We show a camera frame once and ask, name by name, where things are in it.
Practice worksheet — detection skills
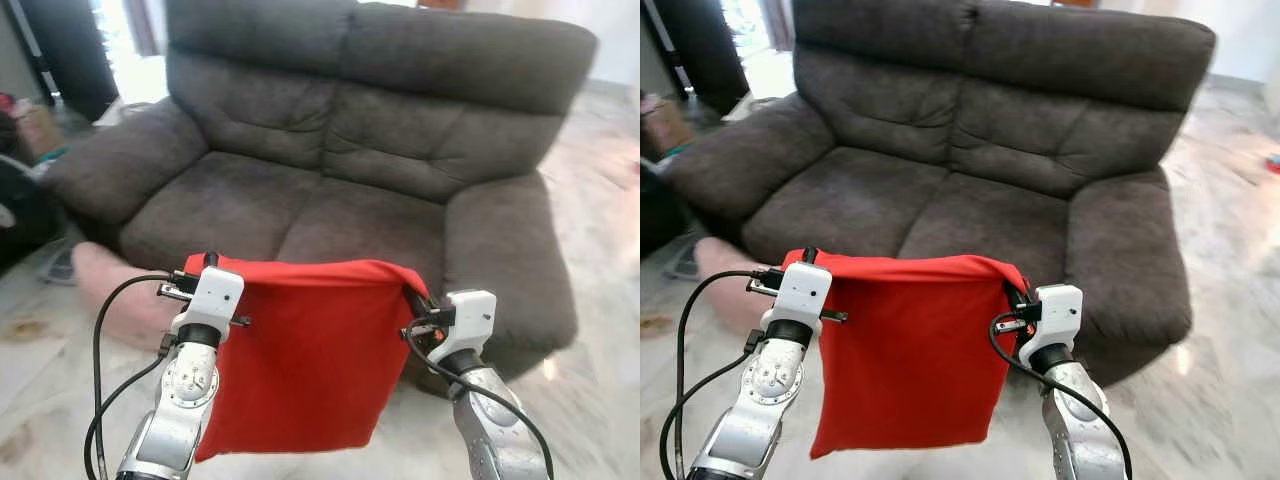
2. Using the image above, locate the dark grey fabric sofa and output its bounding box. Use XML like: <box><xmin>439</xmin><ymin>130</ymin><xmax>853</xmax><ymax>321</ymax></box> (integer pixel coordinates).
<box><xmin>40</xmin><ymin>0</ymin><xmax>599</xmax><ymax>386</ymax></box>
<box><xmin>662</xmin><ymin>0</ymin><xmax>1218</xmax><ymax>386</ymax></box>

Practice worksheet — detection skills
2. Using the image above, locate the brown cardboard box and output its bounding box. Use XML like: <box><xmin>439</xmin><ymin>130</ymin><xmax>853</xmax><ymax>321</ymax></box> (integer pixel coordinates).
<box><xmin>645</xmin><ymin>95</ymin><xmax>696</xmax><ymax>156</ymax></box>
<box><xmin>15</xmin><ymin>100</ymin><xmax>66</xmax><ymax>161</ymax></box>

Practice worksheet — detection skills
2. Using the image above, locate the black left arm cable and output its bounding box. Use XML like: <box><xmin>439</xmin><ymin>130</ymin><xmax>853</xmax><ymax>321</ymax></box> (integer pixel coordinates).
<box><xmin>674</xmin><ymin>268</ymin><xmax>771</xmax><ymax>480</ymax></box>
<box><xmin>658</xmin><ymin>332</ymin><xmax>759</xmax><ymax>480</ymax></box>
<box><xmin>92</xmin><ymin>272</ymin><xmax>176</xmax><ymax>480</ymax></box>
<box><xmin>83</xmin><ymin>335</ymin><xmax>173</xmax><ymax>480</ymax></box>

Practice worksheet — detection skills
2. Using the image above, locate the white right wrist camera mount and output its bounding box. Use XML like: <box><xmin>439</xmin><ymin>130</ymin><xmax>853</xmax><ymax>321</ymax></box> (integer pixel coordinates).
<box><xmin>430</xmin><ymin>290</ymin><xmax>498</xmax><ymax>363</ymax></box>
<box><xmin>1018</xmin><ymin>284</ymin><xmax>1085</xmax><ymax>361</ymax></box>

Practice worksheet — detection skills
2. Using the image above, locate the dark tall cabinet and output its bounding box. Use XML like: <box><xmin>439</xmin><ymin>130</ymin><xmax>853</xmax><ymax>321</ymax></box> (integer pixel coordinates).
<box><xmin>20</xmin><ymin>0</ymin><xmax>119</xmax><ymax>121</ymax></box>
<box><xmin>645</xmin><ymin>0</ymin><xmax>749</xmax><ymax>116</ymax></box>

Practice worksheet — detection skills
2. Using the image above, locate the black bag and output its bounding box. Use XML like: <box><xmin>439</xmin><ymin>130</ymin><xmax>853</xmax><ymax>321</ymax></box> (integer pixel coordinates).
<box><xmin>0</xmin><ymin>155</ymin><xmax>66</xmax><ymax>271</ymax></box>
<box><xmin>640</xmin><ymin>165</ymin><xmax>691</xmax><ymax>256</ymax></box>

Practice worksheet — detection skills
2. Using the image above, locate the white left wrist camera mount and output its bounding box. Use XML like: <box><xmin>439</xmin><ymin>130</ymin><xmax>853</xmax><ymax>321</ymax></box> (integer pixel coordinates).
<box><xmin>773</xmin><ymin>262</ymin><xmax>834</xmax><ymax>326</ymax></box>
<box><xmin>172</xmin><ymin>264</ymin><xmax>246</xmax><ymax>337</ymax></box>

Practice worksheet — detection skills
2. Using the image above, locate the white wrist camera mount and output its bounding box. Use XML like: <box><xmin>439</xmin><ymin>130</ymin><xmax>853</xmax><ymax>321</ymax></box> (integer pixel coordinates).
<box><xmin>430</xmin><ymin>290</ymin><xmax>498</xmax><ymax>363</ymax></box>
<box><xmin>172</xmin><ymin>264</ymin><xmax>246</xmax><ymax>337</ymax></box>
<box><xmin>1018</xmin><ymin>284</ymin><xmax>1085</xmax><ymax>361</ymax></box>
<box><xmin>773</xmin><ymin>262</ymin><xmax>834</xmax><ymax>326</ymax></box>

